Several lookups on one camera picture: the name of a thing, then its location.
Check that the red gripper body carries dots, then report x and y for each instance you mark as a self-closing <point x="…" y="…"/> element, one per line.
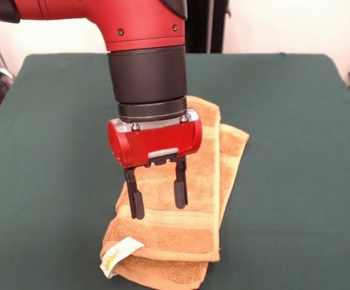
<point x="160" y="145"/>

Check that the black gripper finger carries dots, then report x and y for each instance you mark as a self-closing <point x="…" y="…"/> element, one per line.
<point x="135" y="196"/>
<point x="180" y="187"/>

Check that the orange terry towel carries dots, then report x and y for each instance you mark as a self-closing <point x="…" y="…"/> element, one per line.
<point x="178" y="235"/>

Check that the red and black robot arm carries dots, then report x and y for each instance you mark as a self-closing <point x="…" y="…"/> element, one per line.
<point x="145" y="60"/>

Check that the dark green table cloth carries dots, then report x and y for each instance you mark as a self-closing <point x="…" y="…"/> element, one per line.
<point x="283" y="181"/>

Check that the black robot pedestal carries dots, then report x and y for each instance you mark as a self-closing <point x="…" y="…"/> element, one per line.
<point x="206" y="27"/>

